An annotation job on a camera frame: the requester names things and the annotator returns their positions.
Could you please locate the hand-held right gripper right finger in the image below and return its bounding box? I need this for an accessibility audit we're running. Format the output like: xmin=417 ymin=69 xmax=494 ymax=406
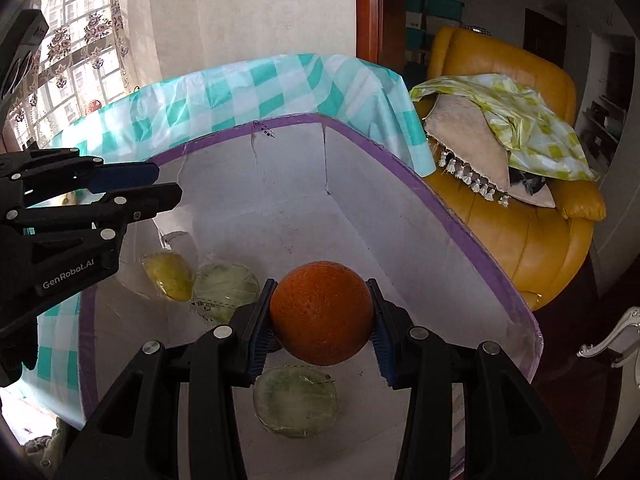
xmin=365 ymin=278 xmax=586 ymax=480

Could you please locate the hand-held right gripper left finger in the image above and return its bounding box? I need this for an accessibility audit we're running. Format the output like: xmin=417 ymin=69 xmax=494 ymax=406
xmin=55 ymin=280 xmax=279 ymax=480

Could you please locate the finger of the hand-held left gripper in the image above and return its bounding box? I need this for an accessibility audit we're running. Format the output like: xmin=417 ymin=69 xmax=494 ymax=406
xmin=0 ymin=183 xmax=182 ymax=249
xmin=0 ymin=147 xmax=160 ymax=208

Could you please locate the green fruit slice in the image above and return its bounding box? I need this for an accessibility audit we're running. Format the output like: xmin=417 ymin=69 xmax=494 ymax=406
xmin=193 ymin=262 xmax=261 ymax=325

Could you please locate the orange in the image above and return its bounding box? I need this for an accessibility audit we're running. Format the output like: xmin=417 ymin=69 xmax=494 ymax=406
xmin=270 ymin=261 xmax=375 ymax=367

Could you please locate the green pomelo wedge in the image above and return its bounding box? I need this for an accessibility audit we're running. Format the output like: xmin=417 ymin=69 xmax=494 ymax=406
xmin=141 ymin=252 xmax=196 ymax=303

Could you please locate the green pomelo half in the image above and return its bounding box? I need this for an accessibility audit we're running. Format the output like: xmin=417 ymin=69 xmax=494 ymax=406
xmin=252 ymin=366 xmax=338 ymax=437

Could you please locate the purple-rimmed white box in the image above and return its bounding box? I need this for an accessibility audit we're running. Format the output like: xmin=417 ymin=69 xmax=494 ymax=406
xmin=79 ymin=112 xmax=543 ymax=480

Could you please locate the teal checkered tablecloth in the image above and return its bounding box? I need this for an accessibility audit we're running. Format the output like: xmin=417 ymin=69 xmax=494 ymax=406
xmin=37 ymin=52 xmax=436 ymax=396

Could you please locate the floral lace curtain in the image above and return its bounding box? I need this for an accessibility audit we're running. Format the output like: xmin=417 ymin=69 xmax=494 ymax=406
xmin=0 ymin=0 xmax=146 ymax=161

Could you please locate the yellow leather armchair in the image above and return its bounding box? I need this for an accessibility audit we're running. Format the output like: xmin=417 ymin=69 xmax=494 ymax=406
xmin=410 ymin=26 xmax=607 ymax=311

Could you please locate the beige tasselled cushion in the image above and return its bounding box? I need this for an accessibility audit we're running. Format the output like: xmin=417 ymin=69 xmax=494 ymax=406
xmin=424 ymin=94 xmax=557 ymax=209

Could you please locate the white carved furniture piece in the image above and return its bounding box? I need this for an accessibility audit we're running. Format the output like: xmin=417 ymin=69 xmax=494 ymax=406
xmin=577 ymin=307 xmax=640 ymax=361

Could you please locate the yellow checked cloth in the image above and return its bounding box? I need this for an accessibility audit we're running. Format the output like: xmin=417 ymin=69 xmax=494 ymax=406
xmin=410 ymin=74 xmax=598 ymax=183

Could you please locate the teal lidded storage bin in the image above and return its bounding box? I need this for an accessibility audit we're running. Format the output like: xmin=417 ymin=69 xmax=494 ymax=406
xmin=406 ymin=0 xmax=426 ymax=31
xmin=424 ymin=0 xmax=466 ymax=28

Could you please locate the white shelf unit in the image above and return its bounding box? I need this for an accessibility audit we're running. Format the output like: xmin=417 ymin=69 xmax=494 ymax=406
xmin=575 ymin=25 xmax=640 ymax=171

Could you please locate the dark wooden door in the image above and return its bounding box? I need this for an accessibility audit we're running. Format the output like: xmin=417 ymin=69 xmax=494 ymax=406
xmin=525 ymin=7 xmax=568 ymax=68

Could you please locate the brown wooden door frame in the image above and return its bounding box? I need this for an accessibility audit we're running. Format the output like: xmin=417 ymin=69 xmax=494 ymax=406
xmin=354 ymin=0 xmax=406 ymax=73

